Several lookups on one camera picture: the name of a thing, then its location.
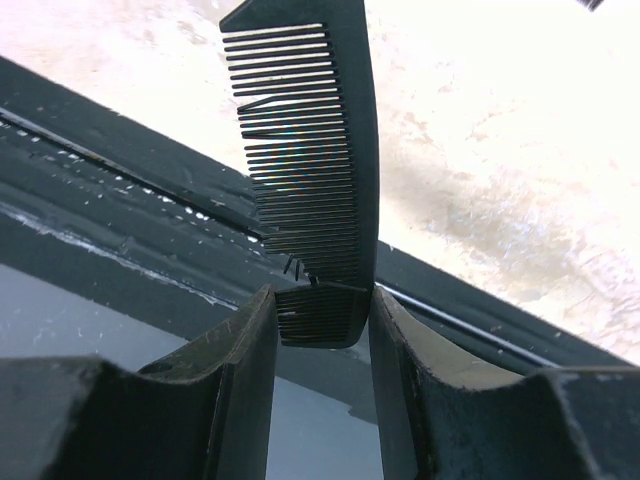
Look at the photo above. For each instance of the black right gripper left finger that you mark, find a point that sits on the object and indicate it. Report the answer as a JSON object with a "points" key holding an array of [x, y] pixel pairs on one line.
{"points": [[200, 412]]}

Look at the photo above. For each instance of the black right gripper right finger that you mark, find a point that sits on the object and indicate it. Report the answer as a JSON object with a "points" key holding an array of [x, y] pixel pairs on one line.
{"points": [[444, 413]]}

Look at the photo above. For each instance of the black flat comb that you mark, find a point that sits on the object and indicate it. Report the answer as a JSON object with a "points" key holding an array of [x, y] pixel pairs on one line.
{"points": [[302, 72]]}

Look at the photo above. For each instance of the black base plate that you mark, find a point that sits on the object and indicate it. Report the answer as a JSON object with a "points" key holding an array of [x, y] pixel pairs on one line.
{"points": [[126, 202]]}

